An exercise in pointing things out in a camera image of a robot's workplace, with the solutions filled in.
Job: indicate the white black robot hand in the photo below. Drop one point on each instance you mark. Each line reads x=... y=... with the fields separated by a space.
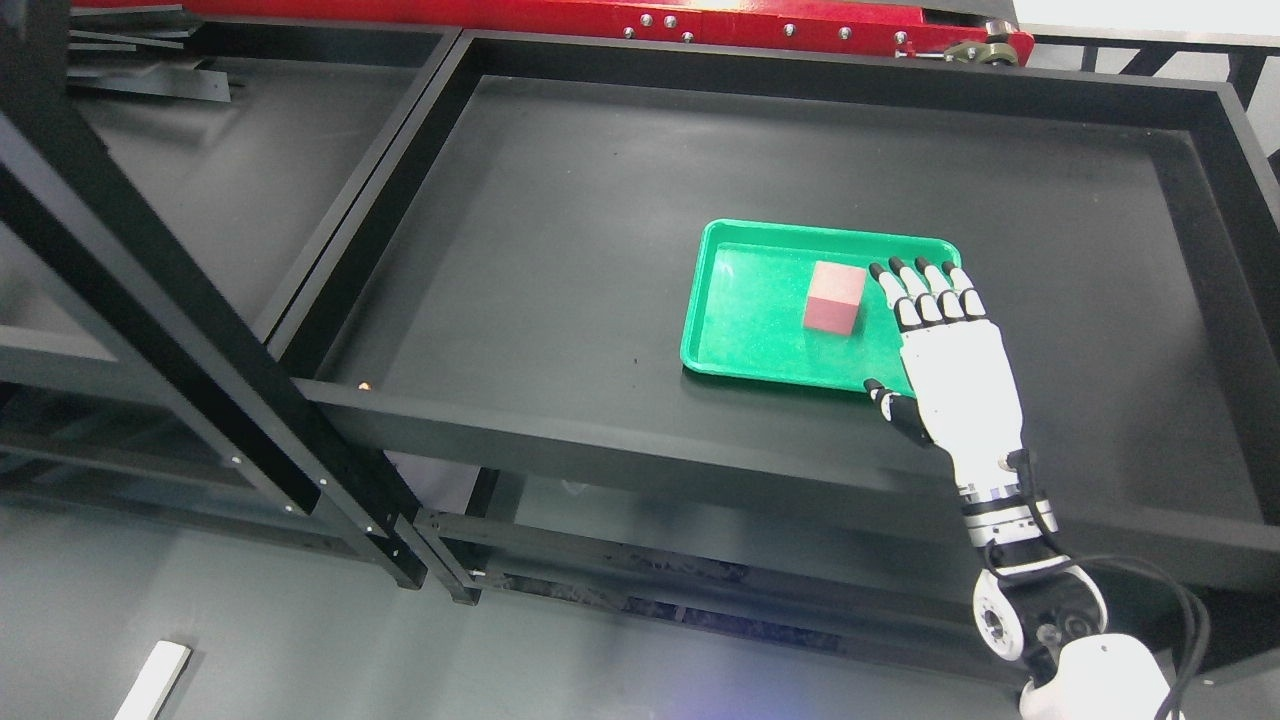
x=963 y=397

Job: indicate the pink foam block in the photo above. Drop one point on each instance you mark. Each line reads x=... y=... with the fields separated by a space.
x=833 y=300

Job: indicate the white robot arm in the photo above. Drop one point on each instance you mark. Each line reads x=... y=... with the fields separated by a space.
x=1035 y=605

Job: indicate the green plastic tray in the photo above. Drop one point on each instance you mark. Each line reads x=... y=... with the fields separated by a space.
x=745 y=314

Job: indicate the black metal shelf right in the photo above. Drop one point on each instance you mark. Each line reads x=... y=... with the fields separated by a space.
x=588 y=260

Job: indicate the black metal shelf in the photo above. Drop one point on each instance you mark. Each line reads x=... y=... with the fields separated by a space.
x=588 y=260
x=74 y=222

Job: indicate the black metal shelf left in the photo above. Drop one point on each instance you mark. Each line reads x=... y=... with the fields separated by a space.
x=74 y=222

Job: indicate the white table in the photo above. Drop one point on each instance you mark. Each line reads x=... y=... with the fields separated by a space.
x=155 y=681

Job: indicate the red conveyor frame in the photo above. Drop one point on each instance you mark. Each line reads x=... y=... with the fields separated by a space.
x=911 y=29

